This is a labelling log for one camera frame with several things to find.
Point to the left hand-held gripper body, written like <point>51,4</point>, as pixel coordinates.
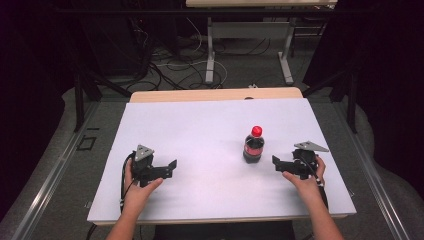
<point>143,168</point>

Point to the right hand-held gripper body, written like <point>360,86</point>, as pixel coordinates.
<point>304,163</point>

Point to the person's right hand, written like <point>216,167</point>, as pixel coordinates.
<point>308,190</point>

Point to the person's left hand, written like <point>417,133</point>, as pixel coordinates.
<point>135,196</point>

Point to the cola bottle with red cap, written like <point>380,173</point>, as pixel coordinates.
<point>253,150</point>

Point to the white table mat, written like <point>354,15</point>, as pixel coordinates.
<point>213,180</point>

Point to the person's dark clothing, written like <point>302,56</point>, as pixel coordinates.
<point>223,231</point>

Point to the light wooden table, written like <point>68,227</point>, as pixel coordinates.
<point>213,94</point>

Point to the black metal stand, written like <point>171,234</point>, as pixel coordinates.
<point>85,90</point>
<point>348,93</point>

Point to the white-framed background table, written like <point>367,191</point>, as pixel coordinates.
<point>248,30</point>

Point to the aluminium floor rail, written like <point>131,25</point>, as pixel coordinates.
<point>50,180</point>
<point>376,180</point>

